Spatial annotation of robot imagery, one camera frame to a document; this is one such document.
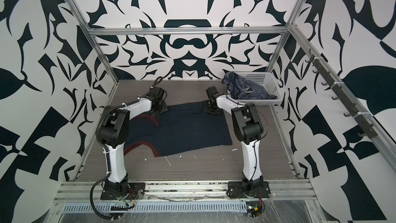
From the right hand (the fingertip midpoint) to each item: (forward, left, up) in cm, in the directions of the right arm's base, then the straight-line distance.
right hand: (209, 109), depth 102 cm
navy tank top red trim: (-13, +16, 0) cm, 21 cm away
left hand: (+2, +29, +2) cm, 29 cm away
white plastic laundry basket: (+23, -42, +2) cm, 49 cm away
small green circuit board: (-52, -18, -3) cm, 55 cm away
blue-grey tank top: (+10, -21, +8) cm, 24 cm away
